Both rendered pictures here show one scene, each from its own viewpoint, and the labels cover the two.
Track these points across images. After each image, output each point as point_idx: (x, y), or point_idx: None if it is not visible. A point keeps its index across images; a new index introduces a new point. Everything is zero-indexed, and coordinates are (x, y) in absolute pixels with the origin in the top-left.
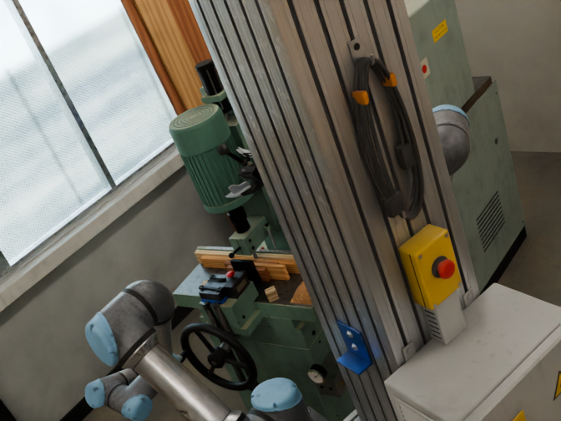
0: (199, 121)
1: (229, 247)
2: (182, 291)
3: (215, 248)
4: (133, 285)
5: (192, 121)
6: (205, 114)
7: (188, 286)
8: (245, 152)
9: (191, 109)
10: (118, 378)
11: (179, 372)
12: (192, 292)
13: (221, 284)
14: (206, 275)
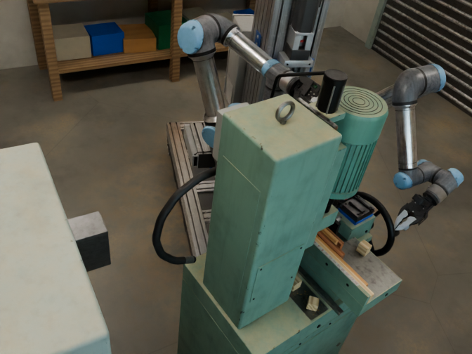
0: (353, 88)
1: (334, 263)
2: (390, 274)
3: (349, 275)
4: (416, 69)
5: (361, 94)
6: (345, 93)
7: (384, 275)
8: (317, 97)
9: (359, 113)
10: (439, 180)
11: (390, 86)
12: (381, 264)
13: (353, 201)
14: (363, 276)
